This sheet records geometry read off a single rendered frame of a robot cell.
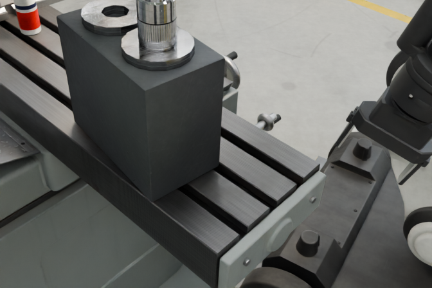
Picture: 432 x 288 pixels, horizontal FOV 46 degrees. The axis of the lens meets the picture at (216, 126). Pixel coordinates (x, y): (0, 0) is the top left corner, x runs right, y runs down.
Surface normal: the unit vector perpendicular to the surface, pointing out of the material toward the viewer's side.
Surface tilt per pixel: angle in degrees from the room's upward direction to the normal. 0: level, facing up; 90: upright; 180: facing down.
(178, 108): 90
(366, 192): 0
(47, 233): 90
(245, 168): 0
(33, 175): 90
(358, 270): 0
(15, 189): 90
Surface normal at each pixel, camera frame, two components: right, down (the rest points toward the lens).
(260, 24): 0.04, -0.77
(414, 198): -0.52, 0.53
